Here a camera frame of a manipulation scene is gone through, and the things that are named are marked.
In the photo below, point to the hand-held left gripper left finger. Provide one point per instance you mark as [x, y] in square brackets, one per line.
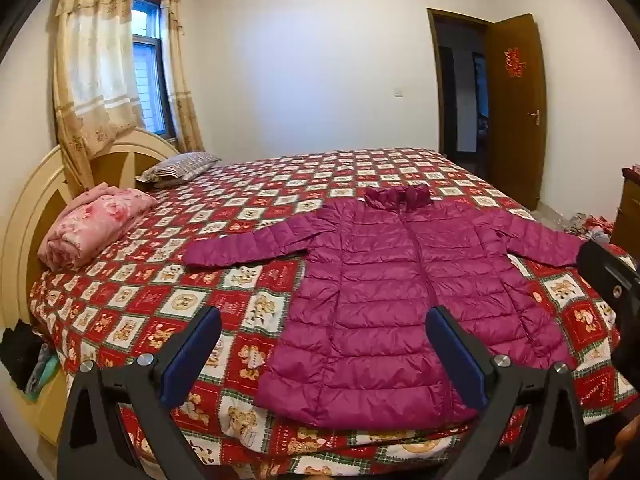
[192, 355]

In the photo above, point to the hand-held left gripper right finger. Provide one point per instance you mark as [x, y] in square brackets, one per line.
[455, 355]

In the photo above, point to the magenta puffer jacket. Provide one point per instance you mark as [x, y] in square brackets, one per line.
[380, 290]

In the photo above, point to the dark clothes pile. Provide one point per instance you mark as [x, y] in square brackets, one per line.
[17, 355]

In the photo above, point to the pile of clutter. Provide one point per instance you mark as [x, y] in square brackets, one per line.
[585, 225]

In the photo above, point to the wooden dresser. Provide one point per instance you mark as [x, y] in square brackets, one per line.
[629, 210]

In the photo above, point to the teal cloth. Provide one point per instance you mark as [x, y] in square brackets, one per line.
[42, 375]

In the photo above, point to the red bear-print bedspread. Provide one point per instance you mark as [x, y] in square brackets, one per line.
[240, 210]

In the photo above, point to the pink floral folded blanket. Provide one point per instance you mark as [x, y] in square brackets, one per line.
[90, 225]

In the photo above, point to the orange wooden bed footboard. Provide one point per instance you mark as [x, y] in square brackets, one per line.
[630, 455]

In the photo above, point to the striped pillow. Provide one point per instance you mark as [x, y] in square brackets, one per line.
[177, 165]

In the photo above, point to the brown wooden door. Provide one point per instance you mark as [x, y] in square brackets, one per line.
[515, 110]

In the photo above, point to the cream wooden bed headboard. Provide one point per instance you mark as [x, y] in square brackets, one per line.
[35, 195]

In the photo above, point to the red paper door decoration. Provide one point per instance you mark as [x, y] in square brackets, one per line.
[514, 62]

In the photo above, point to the narrow beige floral curtain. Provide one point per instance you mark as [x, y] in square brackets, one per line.
[180, 75]

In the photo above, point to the window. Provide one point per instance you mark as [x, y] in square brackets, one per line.
[149, 60]

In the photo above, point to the wide beige floral curtain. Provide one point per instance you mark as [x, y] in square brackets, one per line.
[90, 60]

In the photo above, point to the dark wooden door frame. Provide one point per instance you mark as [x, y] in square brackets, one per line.
[434, 85]

